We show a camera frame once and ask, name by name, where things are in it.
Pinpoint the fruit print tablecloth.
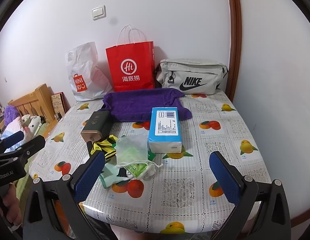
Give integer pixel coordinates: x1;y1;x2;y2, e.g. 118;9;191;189
29;90;271;233

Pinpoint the yellow black Adidas pouch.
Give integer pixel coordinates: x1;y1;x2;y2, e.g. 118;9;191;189
86;134;118;163

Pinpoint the purple plush toy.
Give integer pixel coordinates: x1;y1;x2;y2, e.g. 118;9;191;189
4;105;20;126

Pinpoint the purple towel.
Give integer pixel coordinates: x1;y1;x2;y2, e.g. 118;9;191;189
101;88;192;122

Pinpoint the grey Nike waist bag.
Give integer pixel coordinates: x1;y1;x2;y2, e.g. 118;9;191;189
155;59;228;95

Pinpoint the wooden bed headboard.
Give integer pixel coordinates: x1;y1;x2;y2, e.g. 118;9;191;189
8;83;58;133

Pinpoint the brown wooden door frame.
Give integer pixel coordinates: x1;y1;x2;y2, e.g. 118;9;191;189
226;0;242;101

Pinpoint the brown patterned box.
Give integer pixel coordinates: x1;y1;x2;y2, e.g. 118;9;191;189
50;92;67;121

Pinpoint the dark green gold box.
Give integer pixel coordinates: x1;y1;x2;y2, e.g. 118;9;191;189
81;111;113;142

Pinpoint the white Miniso plastic bag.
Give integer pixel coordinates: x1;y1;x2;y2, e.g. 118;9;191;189
66;42;113;102

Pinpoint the blue tissue pack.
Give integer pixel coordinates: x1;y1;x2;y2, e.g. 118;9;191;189
148;107;182;154

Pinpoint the white plush toy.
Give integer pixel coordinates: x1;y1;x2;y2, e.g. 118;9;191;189
21;114;46;137

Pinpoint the red Haidilao paper bag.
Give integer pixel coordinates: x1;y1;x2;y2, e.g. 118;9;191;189
105;40;155;92

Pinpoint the person's left hand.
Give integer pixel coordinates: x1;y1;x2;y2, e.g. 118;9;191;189
3;183;22;226

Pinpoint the white mesh net bag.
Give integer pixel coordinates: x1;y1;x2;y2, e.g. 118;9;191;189
115;133;162;167

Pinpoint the green cassette tissue pack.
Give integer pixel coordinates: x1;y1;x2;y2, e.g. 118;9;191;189
124;164;156;180

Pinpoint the white wall switch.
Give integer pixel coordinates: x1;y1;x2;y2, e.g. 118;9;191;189
91;5;106;21

